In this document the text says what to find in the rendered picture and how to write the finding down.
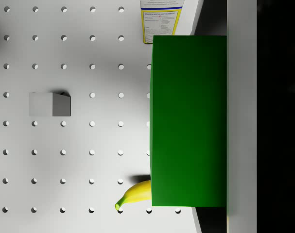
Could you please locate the grey cube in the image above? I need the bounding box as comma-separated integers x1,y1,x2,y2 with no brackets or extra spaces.
28,91,71,117

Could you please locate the white and yellow carton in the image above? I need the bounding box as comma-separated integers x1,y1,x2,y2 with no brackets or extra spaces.
139,0,186,45

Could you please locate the banana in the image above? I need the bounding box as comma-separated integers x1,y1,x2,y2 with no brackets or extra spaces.
114,180,153,211

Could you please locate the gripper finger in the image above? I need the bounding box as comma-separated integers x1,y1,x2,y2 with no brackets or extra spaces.
194,0,227,36
191,206,227,233

